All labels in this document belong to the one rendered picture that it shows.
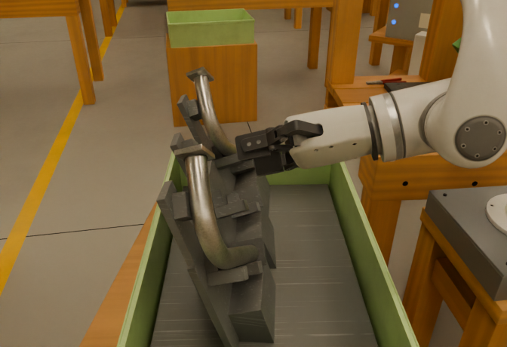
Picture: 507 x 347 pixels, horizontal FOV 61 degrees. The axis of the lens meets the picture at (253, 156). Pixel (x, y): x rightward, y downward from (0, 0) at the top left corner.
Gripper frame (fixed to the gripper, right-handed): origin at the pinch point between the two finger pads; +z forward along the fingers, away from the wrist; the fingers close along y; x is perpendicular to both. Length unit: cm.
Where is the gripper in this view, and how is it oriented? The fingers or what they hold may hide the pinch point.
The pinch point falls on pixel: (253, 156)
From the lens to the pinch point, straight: 57.2
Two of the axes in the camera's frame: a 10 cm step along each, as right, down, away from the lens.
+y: -2.4, -2.4, -9.4
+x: 1.5, 9.5, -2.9
